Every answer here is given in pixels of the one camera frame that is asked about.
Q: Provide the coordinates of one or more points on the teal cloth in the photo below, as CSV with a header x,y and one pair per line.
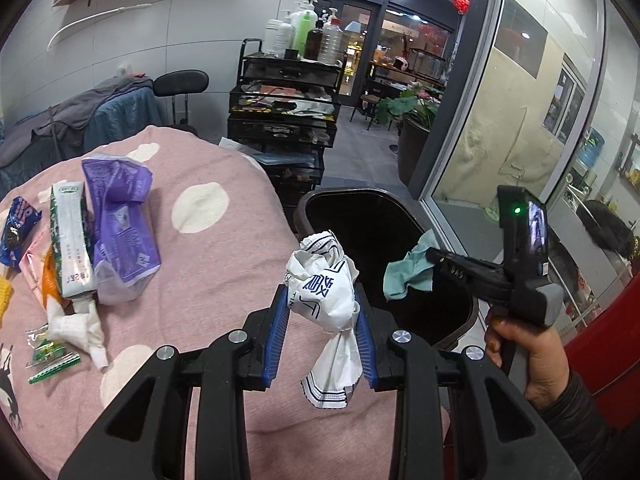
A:
x,y
405,275

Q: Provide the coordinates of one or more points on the white curved pipe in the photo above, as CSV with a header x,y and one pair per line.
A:
x,y
85,20

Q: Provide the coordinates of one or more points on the pink polka-dot blanket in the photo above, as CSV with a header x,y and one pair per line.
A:
x,y
225,270

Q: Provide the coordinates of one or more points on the white pump bottle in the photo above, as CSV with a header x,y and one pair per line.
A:
x,y
287,30

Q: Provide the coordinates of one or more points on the green pump bottle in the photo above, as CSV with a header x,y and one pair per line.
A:
x,y
304,30

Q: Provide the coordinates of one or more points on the pink helmet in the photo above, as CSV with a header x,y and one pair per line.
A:
x,y
401,64

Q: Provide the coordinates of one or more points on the grey door frame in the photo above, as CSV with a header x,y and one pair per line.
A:
x,y
460,75

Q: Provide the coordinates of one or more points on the white paper bag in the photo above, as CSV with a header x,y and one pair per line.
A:
x,y
320,290

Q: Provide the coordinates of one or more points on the green candy wrapper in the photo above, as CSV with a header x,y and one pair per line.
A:
x,y
45,347
55,367

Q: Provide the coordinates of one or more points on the green leafy plant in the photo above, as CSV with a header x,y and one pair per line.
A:
x,y
400,105

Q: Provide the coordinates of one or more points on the black salon chair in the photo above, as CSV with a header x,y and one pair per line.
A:
x,y
180,82

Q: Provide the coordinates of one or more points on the person's right forearm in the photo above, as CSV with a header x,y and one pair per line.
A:
x,y
590,435

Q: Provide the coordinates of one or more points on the red hanging ornament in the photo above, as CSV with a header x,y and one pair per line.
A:
x,y
461,3

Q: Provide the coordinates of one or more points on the pink printed snack packet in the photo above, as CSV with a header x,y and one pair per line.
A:
x,y
34,262

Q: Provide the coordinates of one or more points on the black mesh trolley cart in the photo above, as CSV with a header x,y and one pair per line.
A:
x,y
280,130

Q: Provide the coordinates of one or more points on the red panel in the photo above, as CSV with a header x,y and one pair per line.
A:
x,y
610,340

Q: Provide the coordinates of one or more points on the massage bed with blue cover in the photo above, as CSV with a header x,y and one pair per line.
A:
x,y
120,115

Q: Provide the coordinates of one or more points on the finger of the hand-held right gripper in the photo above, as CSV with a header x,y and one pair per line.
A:
x,y
470,270

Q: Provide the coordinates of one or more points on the grey blanket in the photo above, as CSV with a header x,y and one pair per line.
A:
x,y
75,112

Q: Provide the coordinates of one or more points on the small black jar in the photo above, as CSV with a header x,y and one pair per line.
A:
x,y
291,53

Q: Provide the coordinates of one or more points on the black trash bin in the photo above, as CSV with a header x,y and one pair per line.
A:
x,y
360,220

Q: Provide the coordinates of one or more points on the blue cookie packet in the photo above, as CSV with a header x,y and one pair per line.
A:
x,y
17,230

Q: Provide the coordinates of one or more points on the orange snack packet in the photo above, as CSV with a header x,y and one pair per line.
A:
x,y
50,280

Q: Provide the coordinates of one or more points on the blue water jug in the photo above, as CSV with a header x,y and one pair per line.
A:
x,y
591,150

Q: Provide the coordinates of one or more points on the green white tissue pack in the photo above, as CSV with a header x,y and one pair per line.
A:
x,y
70,240

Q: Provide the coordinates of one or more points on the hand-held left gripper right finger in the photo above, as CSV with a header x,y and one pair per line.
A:
x,y
363,347

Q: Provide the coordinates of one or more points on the person's right hand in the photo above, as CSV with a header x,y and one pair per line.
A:
x,y
542,365

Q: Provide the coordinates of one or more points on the yellow textured item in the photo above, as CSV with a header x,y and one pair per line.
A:
x,y
4,297

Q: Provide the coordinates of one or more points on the purple plastic package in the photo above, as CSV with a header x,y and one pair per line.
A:
x,y
120,220

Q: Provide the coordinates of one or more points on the dark brown bottle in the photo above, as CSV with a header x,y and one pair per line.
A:
x,y
315,42

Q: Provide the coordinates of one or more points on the clear plastic bottle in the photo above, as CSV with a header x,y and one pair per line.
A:
x,y
332,42

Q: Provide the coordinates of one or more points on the white jar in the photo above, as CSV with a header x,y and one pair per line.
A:
x,y
272,37

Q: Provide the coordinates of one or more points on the white tissue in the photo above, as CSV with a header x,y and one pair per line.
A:
x,y
75,330

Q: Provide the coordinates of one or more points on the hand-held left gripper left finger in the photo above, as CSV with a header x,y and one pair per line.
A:
x,y
277,342

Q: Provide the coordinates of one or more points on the white wall socket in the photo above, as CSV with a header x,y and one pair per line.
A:
x,y
125,68

